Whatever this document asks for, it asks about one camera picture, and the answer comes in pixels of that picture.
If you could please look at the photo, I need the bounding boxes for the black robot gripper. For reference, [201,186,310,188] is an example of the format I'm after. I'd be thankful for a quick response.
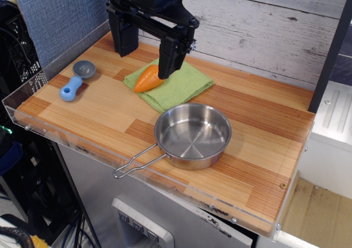
[107,0,199,79]

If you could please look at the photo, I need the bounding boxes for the orange plastic toy carrot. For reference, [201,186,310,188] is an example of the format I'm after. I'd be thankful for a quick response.
[134,64,164,93]

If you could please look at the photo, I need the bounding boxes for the stainless steel pan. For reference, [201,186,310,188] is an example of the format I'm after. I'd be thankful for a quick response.
[113,103,232,179]

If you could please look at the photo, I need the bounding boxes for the stainless steel cabinet with dispenser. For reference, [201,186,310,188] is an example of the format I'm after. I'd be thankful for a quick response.
[57,145,258,247]

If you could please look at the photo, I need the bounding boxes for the green folded cloth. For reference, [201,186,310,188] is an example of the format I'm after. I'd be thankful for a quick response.
[138,62,213,113]

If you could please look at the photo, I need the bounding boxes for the blue grey ice cream scoop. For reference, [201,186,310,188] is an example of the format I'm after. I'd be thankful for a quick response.
[59,60,96,102]

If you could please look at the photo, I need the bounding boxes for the black plastic crate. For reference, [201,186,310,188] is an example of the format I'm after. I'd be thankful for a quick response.
[1,0,41,82]

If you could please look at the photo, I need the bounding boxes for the clear acrylic table guard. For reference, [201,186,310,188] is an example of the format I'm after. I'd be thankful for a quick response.
[4,34,314,239]

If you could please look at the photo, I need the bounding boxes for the white metal side unit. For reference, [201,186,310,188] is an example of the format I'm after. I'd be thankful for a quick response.
[298,81,351,199]

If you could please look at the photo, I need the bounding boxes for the black right vertical post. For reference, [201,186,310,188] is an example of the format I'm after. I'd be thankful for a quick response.
[308,0,351,113]

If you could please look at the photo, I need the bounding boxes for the black braided cable sleeve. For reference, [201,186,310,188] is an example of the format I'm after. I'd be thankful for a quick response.
[0,225,35,248]

